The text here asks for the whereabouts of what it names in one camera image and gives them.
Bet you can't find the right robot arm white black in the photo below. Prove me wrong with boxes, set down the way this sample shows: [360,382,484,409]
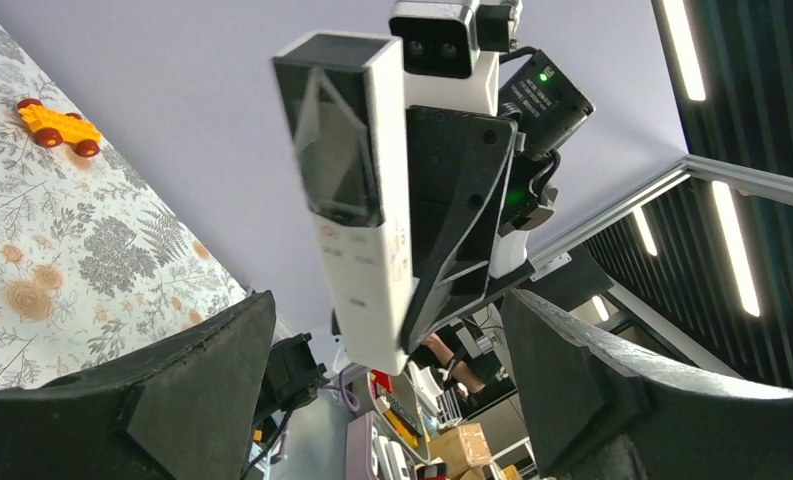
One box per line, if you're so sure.
[399,47,595,352]

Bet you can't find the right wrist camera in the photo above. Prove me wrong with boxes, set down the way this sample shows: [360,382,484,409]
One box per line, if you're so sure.
[388,0,523,79]

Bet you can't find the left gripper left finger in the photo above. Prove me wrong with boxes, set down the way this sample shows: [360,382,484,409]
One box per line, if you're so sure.
[0,292,276,479]

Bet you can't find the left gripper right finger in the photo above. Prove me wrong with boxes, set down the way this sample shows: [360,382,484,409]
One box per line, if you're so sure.
[502,290,793,479]

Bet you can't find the white remote control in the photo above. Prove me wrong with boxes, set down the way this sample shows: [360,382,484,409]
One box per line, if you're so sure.
[272,30,414,375]

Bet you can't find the cardboard box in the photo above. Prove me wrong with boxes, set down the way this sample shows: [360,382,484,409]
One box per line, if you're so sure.
[429,423,493,479]

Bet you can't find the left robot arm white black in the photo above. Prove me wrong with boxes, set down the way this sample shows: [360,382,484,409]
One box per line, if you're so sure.
[0,290,793,479]

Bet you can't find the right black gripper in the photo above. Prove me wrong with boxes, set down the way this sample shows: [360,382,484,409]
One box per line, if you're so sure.
[400,49,595,354]

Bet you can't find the yellow toy car red wheels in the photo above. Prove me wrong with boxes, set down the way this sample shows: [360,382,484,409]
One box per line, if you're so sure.
[17,98,102,158]

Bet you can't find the floral patterned table mat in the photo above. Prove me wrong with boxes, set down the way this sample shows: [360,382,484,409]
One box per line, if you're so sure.
[0,25,245,390]

